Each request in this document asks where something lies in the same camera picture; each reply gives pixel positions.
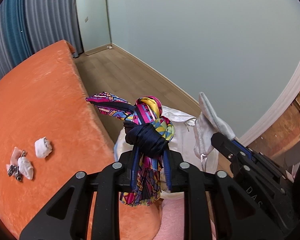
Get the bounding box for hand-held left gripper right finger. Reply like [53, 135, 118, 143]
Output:
[162, 150, 292, 240]

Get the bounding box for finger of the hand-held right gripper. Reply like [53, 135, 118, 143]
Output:
[231, 139, 271, 166]
[211, 132, 251, 171]

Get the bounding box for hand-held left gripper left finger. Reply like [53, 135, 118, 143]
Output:
[19, 151, 140, 240]

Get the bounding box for light grey cloth with string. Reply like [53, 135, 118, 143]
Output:
[193, 92, 237, 173]

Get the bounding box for colourful patterned scarf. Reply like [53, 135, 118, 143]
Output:
[85, 93, 176, 207]

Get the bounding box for pink fluffy cloth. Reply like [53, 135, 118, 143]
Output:
[150, 197, 215, 240]

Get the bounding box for white rolled sock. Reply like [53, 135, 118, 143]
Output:
[34, 137, 53, 159]

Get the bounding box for white crumpled sock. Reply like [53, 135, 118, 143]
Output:
[17, 156, 34, 180]

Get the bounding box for small pink cloth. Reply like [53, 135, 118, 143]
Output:
[6, 147, 22, 172]

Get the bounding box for orange velvet bed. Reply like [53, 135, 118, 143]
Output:
[0, 39, 163, 240]

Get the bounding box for grey blue curtain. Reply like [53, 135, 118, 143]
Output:
[0, 0, 83, 88]

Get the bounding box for standing wall mirror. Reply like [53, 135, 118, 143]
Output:
[75, 0, 113, 55]

